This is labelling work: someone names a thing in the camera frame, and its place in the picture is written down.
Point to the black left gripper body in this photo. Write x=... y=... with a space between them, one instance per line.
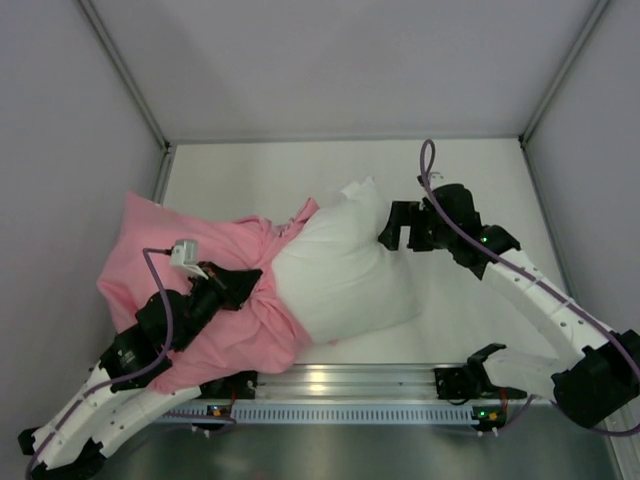
x=220 y=288

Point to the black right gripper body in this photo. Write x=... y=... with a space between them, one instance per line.
x=413 y=226

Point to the pink floral pillowcase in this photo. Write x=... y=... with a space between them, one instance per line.
x=253 y=331

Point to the white pillow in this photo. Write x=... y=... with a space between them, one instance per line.
x=335 y=277

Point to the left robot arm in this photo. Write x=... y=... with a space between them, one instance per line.
x=116 y=402

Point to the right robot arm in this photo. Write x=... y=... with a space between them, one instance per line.
x=497 y=259

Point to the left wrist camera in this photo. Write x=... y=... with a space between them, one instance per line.
x=184 y=253

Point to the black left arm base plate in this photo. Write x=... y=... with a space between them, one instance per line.
x=240 y=386

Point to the white slotted cable duct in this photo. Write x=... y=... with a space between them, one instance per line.
x=333 y=413

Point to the aluminium front rail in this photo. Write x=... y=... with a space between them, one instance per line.
x=332 y=383

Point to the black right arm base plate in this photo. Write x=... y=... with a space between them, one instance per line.
x=459 y=384

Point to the left aluminium frame post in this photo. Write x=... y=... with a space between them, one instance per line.
x=121 y=68

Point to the aluminium frame post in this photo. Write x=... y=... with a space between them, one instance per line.
x=121 y=68
x=568 y=61

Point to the right aluminium frame post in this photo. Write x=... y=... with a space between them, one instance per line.
x=568 y=61

